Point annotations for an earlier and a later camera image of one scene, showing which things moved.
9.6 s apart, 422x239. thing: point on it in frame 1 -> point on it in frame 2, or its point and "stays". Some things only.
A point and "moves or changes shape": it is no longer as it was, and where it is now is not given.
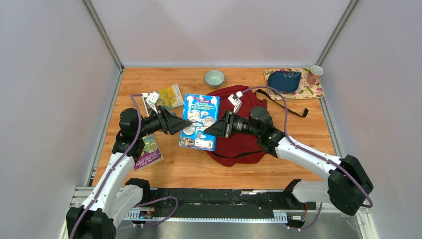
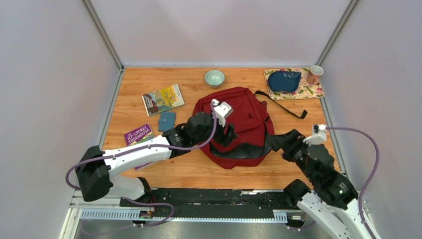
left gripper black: x=174 y=124 -> x=230 y=136
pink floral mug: x=314 y=75 stays
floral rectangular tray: x=304 y=90 stays
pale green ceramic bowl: x=214 y=78 stays
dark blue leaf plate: x=284 y=81 stays
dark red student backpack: x=238 y=149 moves or changes shape
